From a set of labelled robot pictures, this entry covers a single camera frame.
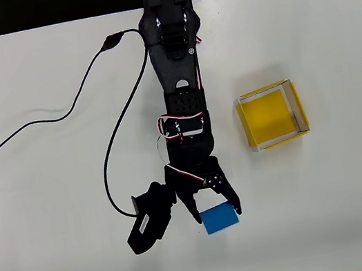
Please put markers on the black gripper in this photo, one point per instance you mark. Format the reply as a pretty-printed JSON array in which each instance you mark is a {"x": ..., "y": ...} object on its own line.
[{"x": 189, "y": 184}]

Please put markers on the blue cube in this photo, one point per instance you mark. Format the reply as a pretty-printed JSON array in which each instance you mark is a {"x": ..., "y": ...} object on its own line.
[{"x": 220, "y": 219}]

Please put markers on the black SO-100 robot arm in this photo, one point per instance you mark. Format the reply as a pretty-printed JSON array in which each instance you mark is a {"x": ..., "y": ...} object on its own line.
[{"x": 176, "y": 66}]

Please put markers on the yellow open box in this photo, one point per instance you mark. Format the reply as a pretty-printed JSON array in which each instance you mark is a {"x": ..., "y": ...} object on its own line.
[{"x": 269, "y": 116}]

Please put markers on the black camera on gripper mount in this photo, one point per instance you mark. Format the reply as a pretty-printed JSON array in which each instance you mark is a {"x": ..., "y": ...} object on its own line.
[{"x": 147, "y": 224}]

